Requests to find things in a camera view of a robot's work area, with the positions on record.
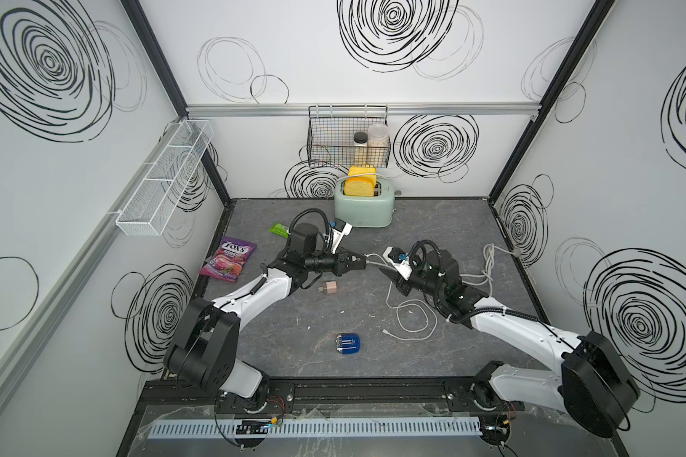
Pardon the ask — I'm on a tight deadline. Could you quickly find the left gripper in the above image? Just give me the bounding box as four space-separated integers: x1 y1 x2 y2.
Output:
303 246 364 279

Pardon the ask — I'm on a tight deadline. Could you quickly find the black power strip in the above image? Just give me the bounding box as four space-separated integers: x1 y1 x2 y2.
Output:
333 252 367 276

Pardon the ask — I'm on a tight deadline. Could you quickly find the pink USB charger adapter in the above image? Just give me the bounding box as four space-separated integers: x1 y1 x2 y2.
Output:
318 281 338 295

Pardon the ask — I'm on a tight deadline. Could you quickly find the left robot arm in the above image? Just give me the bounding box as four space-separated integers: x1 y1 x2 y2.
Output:
163 219 366 402

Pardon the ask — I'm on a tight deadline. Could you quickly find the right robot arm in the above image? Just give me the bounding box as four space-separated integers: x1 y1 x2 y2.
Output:
384 249 640 438

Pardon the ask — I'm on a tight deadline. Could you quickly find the mint green toaster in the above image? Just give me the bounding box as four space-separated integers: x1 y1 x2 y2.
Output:
333 175 396 229

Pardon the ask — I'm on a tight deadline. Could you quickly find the yellow sponge toast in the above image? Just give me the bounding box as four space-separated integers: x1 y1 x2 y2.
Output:
343 167 377 197

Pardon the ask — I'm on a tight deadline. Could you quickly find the green candy packet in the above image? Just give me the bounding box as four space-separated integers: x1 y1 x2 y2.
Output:
270 223 290 238

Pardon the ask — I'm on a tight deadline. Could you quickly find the white lid plastic jar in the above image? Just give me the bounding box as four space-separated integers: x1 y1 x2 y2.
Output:
367 123 390 168

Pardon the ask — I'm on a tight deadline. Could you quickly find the dark lid spice jar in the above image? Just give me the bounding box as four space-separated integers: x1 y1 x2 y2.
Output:
353 131 369 168

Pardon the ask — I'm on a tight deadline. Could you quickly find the purple Fox's candy bag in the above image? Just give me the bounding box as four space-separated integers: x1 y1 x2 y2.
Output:
199 236 256 283

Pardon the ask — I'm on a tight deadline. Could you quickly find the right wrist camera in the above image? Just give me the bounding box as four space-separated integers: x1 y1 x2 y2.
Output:
383 247 413 281

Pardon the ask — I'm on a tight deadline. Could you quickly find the white power strip cord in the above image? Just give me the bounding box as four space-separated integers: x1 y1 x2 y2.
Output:
365 242 518 287

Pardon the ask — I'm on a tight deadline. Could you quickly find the black wire basket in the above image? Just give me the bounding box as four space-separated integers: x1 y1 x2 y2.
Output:
306 105 392 169

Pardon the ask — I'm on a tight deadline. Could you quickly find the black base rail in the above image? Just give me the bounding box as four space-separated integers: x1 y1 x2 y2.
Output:
142 376 598 415

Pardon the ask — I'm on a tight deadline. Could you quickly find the grey slotted cable duct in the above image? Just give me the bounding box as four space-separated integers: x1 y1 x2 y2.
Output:
147 417 482 440

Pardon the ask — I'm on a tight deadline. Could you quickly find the white wire wall shelf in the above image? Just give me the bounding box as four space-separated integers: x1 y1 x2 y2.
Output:
115 119 213 236

